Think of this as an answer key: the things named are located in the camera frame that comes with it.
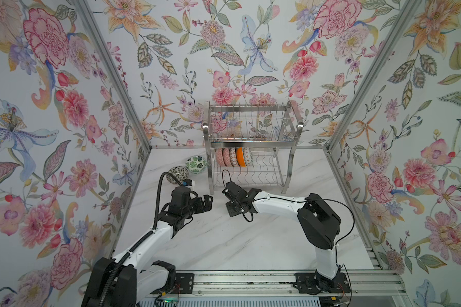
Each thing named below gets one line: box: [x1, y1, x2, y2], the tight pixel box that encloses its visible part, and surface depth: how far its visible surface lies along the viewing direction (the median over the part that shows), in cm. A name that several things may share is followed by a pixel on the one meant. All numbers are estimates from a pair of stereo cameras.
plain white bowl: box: [234, 147, 247, 167], surface depth 103 cm
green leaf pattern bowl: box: [185, 155, 208, 174], surface depth 112 cm
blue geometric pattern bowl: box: [228, 147, 240, 167], surface depth 103 cm
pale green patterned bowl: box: [242, 147, 253, 167], surface depth 103 cm
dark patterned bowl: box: [223, 147, 233, 167], surface depth 103 cm
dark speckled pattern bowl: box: [166, 165, 189, 185], surface depth 108 cm
